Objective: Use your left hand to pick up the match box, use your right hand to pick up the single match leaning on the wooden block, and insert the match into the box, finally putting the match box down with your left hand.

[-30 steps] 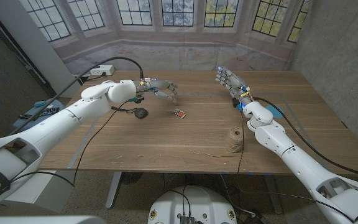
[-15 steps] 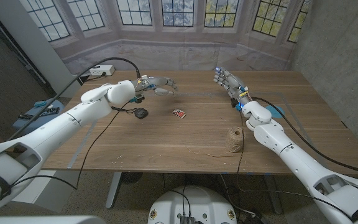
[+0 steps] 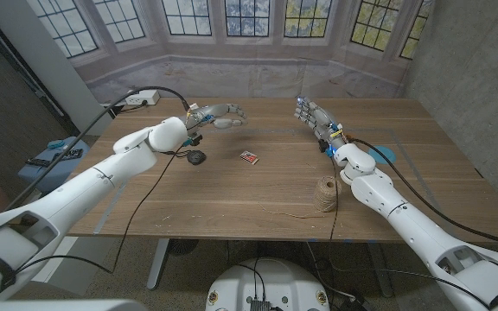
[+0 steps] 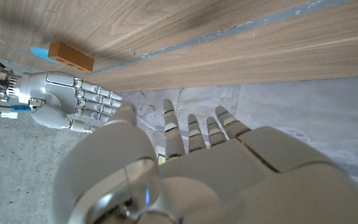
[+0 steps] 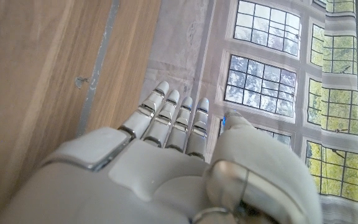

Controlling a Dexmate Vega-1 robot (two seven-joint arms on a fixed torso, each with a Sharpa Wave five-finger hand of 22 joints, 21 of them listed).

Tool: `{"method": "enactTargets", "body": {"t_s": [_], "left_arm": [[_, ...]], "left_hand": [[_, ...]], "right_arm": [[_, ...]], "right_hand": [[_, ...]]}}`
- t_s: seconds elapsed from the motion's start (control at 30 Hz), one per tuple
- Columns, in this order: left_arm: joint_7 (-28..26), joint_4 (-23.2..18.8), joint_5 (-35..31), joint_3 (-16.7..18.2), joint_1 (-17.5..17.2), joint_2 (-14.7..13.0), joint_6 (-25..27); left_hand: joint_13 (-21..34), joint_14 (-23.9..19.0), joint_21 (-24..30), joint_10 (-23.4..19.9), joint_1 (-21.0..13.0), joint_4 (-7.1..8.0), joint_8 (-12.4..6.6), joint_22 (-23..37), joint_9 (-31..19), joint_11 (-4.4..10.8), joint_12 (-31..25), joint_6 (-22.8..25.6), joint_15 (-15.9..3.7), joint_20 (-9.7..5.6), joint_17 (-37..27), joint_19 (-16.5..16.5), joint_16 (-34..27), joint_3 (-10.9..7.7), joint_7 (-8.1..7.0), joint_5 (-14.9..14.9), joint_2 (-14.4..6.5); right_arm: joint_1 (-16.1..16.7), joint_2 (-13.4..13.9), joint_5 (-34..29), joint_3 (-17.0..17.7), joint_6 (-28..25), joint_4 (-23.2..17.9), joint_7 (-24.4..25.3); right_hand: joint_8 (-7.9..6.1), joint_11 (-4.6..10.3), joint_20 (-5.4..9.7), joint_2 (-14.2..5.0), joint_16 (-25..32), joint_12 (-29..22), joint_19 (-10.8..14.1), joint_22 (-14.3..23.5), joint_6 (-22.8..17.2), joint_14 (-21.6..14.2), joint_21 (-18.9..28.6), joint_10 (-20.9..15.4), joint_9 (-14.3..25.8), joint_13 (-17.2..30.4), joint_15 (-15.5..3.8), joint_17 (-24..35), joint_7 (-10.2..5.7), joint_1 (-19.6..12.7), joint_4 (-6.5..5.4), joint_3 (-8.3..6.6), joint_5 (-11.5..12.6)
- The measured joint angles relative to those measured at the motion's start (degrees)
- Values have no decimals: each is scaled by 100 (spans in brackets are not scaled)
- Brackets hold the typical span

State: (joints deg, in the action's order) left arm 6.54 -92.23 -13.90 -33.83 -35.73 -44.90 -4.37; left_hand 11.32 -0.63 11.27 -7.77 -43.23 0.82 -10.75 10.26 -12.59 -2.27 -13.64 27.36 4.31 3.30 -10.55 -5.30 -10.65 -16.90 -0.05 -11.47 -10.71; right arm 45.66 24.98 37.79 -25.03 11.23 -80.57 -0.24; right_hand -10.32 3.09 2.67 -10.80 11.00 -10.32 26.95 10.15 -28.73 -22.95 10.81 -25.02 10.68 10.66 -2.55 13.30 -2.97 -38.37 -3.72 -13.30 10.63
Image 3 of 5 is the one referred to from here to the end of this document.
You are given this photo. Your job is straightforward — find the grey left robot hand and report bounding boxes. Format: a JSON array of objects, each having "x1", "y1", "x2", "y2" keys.
[{"x1": 185, "y1": 102, "x2": 249, "y2": 130}]

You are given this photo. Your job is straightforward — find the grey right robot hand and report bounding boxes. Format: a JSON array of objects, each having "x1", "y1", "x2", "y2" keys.
[{"x1": 293, "y1": 96, "x2": 350, "y2": 153}]

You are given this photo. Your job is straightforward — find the red white match box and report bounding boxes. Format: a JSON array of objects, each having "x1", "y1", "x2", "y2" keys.
[{"x1": 239, "y1": 149, "x2": 260, "y2": 166}]

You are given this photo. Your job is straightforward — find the printed window backdrop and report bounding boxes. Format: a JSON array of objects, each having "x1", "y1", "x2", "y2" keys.
[{"x1": 26, "y1": 0, "x2": 436, "y2": 105}]

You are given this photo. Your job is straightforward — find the white power strip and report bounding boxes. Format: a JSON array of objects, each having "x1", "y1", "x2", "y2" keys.
[{"x1": 124, "y1": 89, "x2": 161, "y2": 107}]

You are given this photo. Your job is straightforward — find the blue round disc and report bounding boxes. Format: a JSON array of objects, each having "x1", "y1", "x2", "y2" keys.
[{"x1": 367, "y1": 144, "x2": 398, "y2": 166}]

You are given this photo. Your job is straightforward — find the brown twine spool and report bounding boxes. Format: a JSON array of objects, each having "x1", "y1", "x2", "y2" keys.
[{"x1": 313, "y1": 175, "x2": 343, "y2": 213}]

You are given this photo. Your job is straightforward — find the loose twine strand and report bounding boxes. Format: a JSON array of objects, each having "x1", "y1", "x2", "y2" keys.
[{"x1": 258, "y1": 203, "x2": 326, "y2": 219}]

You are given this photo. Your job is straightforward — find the black round fan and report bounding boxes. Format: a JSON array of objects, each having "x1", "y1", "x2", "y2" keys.
[{"x1": 169, "y1": 238, "x2": 200, "y2": 257}]

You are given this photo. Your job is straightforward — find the long black remote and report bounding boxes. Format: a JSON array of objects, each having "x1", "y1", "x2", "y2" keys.
[{"x1": 52, "y1": 149, "x2": 84, "y2": 163}]

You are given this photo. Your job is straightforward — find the grey table leg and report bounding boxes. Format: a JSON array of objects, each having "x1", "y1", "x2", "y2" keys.
[
  {"x1": 364, "y1": 242, "x2": 395, "y2": 299},
  {"x1": 146, "y1": 238, "x2": 172, "y2": 291}
]

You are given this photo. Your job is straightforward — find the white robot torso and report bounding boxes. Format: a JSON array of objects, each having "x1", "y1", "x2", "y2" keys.
[{"x1": 205, "y1": 257, "x2": 331, "y2": 311}]

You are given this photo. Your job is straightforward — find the blue stool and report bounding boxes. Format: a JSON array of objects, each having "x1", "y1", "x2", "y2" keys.
[{"x1": 17, "y1": 136, "x2": 91, "y2": 194}]

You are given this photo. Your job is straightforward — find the short black remote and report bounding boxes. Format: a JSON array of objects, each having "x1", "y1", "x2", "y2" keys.
[{"x1": 24, "y1": 157, "x2": 54, "y2": 169}]

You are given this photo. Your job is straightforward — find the white robot chest rim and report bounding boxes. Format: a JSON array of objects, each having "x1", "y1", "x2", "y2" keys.
[{"x1": 0, "y1": 299, "x2": 147, "y2": 311}]

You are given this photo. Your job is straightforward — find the black round disc with cord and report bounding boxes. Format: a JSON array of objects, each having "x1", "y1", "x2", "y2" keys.
[{"x1": 164, "y1": 149, "x2": 208, "y2": 167}]

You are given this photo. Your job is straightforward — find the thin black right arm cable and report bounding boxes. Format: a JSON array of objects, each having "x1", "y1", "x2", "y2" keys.
[{"x1": 329, "y1": 157, "x2": 340, "y2": 241}]

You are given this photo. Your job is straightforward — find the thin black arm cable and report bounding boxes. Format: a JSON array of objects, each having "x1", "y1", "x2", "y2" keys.
[
  {"x1": 329, "y1": 157, "x2": 340, "y2": 241},
  {"x1": 14, "y1": 144, "x2": 189, "y2": 276}
]

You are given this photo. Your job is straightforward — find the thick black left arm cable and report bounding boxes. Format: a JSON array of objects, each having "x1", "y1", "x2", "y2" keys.
[{"x1": 5, "y1": 86, "x2": 191, "y2": 212}]

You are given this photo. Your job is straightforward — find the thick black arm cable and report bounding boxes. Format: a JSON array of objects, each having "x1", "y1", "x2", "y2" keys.
[
  {"x1": 350, "y1": 137, "x2": 498, "y2": 257},
  {"x1": 5, "y1": 86, "x2": 191, "y2": 212}
]

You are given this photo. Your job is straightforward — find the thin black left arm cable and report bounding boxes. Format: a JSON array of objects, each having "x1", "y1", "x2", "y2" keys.
[{"x1": 14, "y1": 144, "x2": 189, "y2": 276}]

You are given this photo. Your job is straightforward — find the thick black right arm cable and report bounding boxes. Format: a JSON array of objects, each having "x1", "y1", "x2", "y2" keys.
[{"x1": 350, "y1": 137, "x2": 498, "y2": 257}]

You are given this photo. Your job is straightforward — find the white floor cable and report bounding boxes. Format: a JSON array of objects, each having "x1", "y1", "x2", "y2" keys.
[{"x1": 304, "y1": 241, "x2": 358, "y2": 301}]

